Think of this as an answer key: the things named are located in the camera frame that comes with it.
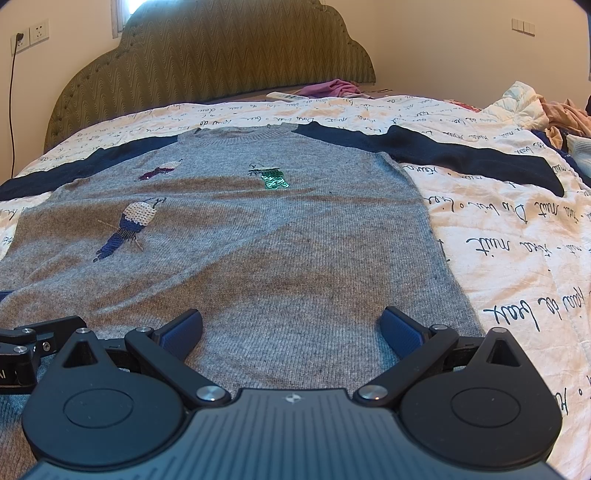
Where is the grey navy knit sweater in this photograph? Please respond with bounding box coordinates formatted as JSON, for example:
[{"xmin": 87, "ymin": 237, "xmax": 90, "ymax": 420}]
[{"xmin": 1, "ymin": 125, "xmax": 562, "ymax": 479}]

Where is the pile of clothes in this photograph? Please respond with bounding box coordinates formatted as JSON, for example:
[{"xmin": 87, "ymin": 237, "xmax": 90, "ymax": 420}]
[{"xmin": 483, "ymin": 81, "xmax": 590, "ymax": 185}]

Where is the white script print quilt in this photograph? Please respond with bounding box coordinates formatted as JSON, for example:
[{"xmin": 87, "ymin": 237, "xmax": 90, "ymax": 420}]
[{"xmin": 1, "ymin": 96, "xmax": 590, "ymax": 479}]

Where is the purple pink garment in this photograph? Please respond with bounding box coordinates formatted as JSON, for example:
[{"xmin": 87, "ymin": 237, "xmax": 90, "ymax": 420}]
[{"xmin": 294, "ymin": 79, "xmax": 368, "ymax": 98}]

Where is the white remote control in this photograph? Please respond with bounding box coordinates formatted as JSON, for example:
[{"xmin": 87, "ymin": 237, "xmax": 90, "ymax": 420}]
[{"xmin": 266, "ymin": 91, "xmax": 307, "ymax": 102}]

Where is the olive green upholstered headboard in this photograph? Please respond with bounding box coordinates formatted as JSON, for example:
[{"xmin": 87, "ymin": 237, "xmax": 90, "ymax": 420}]
[{"xmin": 44, "ymin": 1, "xmax": 376, "ymax": 150}]

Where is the black power cable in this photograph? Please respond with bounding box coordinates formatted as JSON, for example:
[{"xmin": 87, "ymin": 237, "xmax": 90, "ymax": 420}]
[{"xmin": 7, "ymin": 32, "xmax": 24, "ymax": 179}]

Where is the white wall socket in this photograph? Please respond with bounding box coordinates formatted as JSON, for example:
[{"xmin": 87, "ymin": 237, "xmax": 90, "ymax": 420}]
[{"xmin": 10, "ymin": 19, "xmax": 50, "ymax": 55}]

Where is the white wall switch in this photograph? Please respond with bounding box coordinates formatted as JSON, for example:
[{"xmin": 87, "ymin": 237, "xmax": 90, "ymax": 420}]
[{"xmin": 511, "ymin": 18, "xmax": 536, "ymax": 37}]

